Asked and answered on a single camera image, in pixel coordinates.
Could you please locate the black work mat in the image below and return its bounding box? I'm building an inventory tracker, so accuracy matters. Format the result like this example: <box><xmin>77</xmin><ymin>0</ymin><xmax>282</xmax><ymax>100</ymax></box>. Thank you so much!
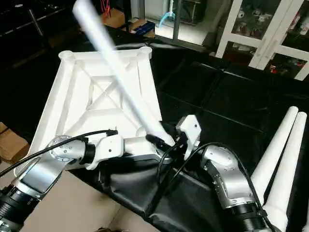
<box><xmin>0</xmin><ymin>27</ymin><xmax>309</xmax><ymax>232</ymax></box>

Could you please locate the red cable bundle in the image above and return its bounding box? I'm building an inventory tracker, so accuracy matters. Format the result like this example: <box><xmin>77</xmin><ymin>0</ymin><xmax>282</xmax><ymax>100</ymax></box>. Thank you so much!
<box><xmin>98</xmin><ymin>0</ymin><xmax>110</xmax><ymax>14</ymax></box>

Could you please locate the light blue hanger hook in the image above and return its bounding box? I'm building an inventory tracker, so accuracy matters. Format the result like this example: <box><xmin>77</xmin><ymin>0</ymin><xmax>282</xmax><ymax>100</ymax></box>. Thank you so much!
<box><xmin>158</xmin><ymin>0</ymin><xmax>177</xmax><ymax>28</ymax></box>

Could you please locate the small blue box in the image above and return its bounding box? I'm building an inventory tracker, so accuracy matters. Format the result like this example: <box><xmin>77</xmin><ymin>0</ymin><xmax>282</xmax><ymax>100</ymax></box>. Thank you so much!
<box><xmin>129</xmin><ymin>19</ymin><xmax>156</xmax><ymax>38</ymax></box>

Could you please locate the white plastic table top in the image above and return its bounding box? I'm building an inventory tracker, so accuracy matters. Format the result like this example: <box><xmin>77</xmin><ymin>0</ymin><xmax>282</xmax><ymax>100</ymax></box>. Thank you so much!
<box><xmin>14</xmin><ymin>46</ymin><xmax>175</xmax><ymax>178</ymax></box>

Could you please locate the cardboard box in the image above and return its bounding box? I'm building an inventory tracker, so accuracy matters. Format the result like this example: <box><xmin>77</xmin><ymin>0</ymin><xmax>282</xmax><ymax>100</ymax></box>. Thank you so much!
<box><xmin>99</xmin><ymin>7</ymin><xmax>127</xmax><ymax>30</ymax></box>

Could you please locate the white drawer cabinet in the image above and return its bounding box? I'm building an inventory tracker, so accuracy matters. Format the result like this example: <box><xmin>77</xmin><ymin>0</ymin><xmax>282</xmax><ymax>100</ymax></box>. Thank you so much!
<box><xmin>215</xmin><ymin>0</ymin><xmax>309</xmax><ymax>81</ymax></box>

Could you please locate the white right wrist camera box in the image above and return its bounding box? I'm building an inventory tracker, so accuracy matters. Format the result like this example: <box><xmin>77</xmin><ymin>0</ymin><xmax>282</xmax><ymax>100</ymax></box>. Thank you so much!
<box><xmin>176</xmin><ymin>115</ymin><xmax>202</xmax><ymax>160</ymax></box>

